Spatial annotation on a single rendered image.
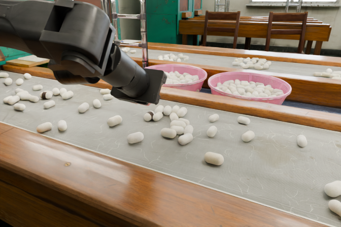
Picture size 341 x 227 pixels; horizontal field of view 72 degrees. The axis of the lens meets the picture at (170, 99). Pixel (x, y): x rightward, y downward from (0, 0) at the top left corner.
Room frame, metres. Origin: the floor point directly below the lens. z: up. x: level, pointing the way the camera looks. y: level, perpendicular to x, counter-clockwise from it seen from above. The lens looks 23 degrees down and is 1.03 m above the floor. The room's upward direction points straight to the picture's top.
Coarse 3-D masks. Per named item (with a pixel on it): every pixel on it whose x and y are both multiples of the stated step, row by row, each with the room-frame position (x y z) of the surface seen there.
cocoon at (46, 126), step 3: (45, 123) 0.48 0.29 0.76; (48, 123) 0.49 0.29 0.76; (39, 126) 0.47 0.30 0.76; (42, 126) 0.47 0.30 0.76; (45, 126) 0.48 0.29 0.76; (48, 126) 0.48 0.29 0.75; (51, 126) 0.49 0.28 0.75; (39, 129) 0.47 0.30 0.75; (42, 129) 0.47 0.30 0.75; (45, 129) 0.47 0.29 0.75; (48, 129) 0.48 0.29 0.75; (39, 132) 0.47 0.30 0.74; (42, 132) 0.47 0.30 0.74
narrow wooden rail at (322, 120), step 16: (160, 96) 0.67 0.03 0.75; (176, 96) 0.65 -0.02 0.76; (192, 96) 0.64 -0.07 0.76; (208, 96) 0.64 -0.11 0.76; (224, 96) 0.64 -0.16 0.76; (240, 112) 0.57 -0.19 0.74; (256, 112) 0.55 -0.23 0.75; (272, 112) 0.54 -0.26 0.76; (288, 112) 0.53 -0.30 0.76; (304, 112) 0.53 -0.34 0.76; (320, 112) 0.53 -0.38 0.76; (320, 128) 0.49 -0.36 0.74; (336, 128) 0.48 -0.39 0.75
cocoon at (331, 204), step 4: (332, 200) 0.26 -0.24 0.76; (336, 200) 0.26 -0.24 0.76; (328, 204) 0.26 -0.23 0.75; (332, 204) 0.25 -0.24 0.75; (336, 204) 0.25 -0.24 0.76; (340, 204) 0.25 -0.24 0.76; (332, 208) 0.25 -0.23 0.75; (336, 208) 0.25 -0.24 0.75; (340, 208) 0.24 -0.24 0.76; (336, 212) 0.24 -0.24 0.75; (340, 212) 0.24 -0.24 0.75; (340, 216) 0.24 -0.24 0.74
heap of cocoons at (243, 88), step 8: (232, 80) 0.85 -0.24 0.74; (216, 88) 0.76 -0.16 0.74; (224, 88) 0.76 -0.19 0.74; (232, 88) 0.76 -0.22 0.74; (240, 88) 0.76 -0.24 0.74; (248, 88) 0.76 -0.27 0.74; (256, 88) 0.77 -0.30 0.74; (264, 88) 0.77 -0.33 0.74; (272, 88) 0.76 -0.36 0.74; (248, 96) 0.69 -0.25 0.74; (256, 96) 0.70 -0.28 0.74; (264, 96) 0.70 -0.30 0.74; (272, 96) 0.69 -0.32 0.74
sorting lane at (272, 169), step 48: (0, 96) 0.70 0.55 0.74; (96, 96) 0.70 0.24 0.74; (96, 144) 0.42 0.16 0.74; (144, 144) 0.42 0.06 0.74; (192, 144) 0.42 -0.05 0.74; (240, 144) 0.42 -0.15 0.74; (288, 144) 0.42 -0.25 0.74; (336, 144) 0.42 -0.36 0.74; (240, 192) 0.29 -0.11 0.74; (288, 192) 0.29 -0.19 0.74
